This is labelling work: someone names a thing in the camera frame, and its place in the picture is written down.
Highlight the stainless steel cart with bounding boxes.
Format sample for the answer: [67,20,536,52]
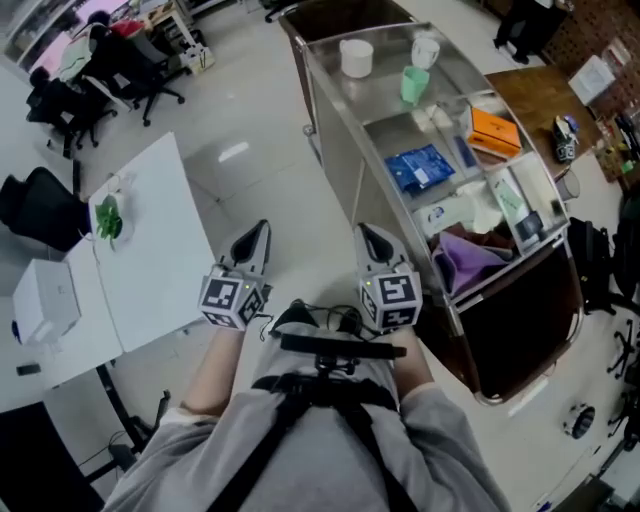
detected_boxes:
[277,0,587,407]

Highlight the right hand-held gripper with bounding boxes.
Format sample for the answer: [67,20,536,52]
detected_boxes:
[353,223,424,335]

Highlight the small white packets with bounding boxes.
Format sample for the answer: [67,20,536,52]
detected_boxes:
[412,103,454,132]

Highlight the black office chair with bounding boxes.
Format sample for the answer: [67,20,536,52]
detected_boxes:
[0,166,91,253]
[24,67,119,160]
[607,192,640,314]
[89,22,187,128]

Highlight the purple cloth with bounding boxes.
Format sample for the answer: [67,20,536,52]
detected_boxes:
[431,230,512,296]

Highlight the person's black shoe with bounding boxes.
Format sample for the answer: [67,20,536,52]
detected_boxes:
[333,308,365,335]
[269,298,322,337]

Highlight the black cable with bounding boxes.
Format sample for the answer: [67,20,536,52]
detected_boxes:
[257,302,386,344]

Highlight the white and green box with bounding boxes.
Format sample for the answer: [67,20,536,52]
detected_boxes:
[492,172,532,225]

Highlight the blue packet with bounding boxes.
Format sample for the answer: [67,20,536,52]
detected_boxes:
[383,143,457,193]

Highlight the white plastic bag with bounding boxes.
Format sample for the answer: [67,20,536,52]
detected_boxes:
[412,180,502,236]

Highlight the white desk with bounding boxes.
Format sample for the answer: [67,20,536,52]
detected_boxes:
[0,234,124,414]

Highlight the wide white mug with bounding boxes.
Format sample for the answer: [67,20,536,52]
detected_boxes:
[338,38,375,79]

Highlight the white paper bag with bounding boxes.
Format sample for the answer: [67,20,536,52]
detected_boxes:
[178,40,217,75]

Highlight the spare hand-held gripper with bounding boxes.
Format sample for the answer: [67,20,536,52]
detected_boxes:
[551,114,581,165]

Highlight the wooden table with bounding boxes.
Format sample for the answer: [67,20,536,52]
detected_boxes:
[483,63,609,182]

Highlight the orange box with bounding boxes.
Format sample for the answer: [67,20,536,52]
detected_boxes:
[465,106,523,158]

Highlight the green potted plant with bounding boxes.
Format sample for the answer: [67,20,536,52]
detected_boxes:
[93,192,136,251]

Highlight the person's right forearm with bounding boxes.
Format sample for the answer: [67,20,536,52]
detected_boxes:
[383,328,437,402]

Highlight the mesh waste bin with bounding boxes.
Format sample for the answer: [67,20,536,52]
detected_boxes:
[553,168,582,202]

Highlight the person's grey shirt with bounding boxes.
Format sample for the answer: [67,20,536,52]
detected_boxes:
[102,322,501,512]

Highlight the white table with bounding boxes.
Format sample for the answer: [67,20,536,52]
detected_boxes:
[87,131,217,354]

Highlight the round floor socket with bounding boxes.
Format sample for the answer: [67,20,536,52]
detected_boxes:
[562,403,597,441]

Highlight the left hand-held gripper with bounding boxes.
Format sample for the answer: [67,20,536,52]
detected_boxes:
[198,220,273,332]

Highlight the person's left forearm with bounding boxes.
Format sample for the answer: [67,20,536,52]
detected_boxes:
[180,323,247,417]

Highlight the black chest harness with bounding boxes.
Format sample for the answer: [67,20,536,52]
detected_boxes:
[207,333,426,512]

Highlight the green cup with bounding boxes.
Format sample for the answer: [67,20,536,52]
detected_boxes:
[400,65,431,105]

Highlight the white storage box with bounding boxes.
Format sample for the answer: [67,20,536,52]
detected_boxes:
[567,54,617,107]

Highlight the black backpack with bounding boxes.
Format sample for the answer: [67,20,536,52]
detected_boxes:
[567,215,617,316]

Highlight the tapered white mug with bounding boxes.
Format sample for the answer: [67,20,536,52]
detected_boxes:
[410,35,441,70]

